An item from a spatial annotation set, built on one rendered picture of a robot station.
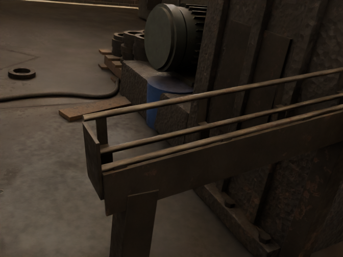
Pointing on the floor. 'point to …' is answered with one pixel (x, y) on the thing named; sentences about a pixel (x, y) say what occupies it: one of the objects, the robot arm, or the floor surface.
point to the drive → (167, 61)
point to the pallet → (123, 51)
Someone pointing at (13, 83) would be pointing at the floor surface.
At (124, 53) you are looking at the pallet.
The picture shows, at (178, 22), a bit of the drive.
